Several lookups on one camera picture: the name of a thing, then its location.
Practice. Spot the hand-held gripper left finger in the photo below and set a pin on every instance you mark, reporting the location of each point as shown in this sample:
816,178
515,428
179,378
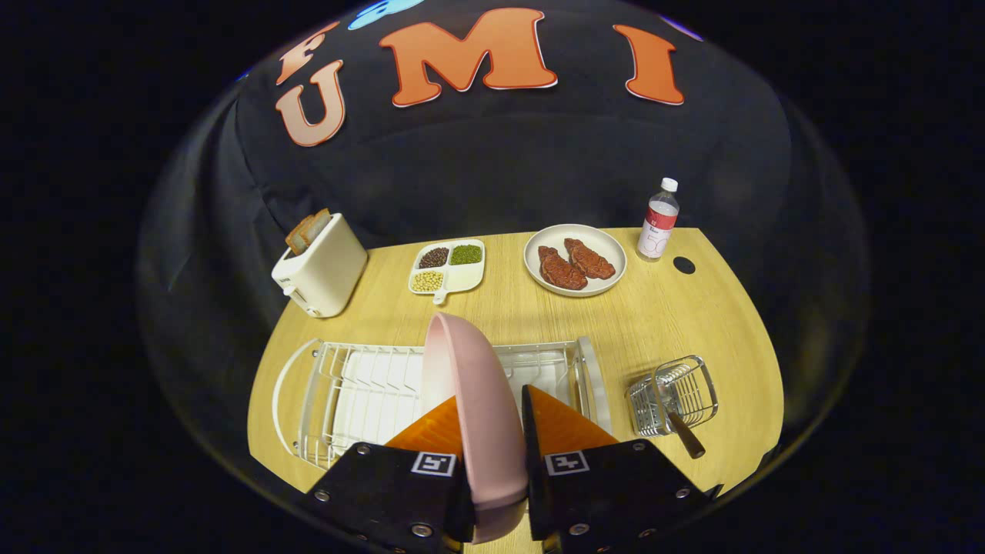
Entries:
385,492

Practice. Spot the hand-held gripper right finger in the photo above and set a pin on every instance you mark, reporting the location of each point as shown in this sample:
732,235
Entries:
531,438

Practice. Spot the pink plate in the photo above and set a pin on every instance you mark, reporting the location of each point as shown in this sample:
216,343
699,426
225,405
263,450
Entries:
481,415

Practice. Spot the white divided snack dish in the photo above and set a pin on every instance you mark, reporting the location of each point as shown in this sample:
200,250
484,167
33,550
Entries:
465,278

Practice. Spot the cream round steak plate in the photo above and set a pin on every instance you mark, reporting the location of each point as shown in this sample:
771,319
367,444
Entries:
608,242

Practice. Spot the red raw steak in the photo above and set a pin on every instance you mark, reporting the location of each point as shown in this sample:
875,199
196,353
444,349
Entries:
591,260
560,269

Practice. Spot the heap of yellow soybeans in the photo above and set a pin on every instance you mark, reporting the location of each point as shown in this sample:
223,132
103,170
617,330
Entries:
428,281

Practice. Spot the heap of green beans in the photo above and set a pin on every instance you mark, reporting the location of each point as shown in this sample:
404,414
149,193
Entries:
465,255

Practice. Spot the heap of dark beans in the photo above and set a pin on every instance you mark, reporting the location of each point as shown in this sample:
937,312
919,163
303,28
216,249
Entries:
434,257

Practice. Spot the white toaster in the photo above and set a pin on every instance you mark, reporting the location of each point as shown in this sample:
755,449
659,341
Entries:
323,269

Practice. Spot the red-labelled clear water bottle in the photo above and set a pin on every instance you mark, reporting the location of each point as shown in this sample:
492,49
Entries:
658,223

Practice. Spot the brown toast slice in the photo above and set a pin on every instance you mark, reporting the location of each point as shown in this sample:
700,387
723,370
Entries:
300,238
319,223

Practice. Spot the black backdrop cloth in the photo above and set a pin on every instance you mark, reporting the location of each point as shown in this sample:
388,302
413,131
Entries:
500,169

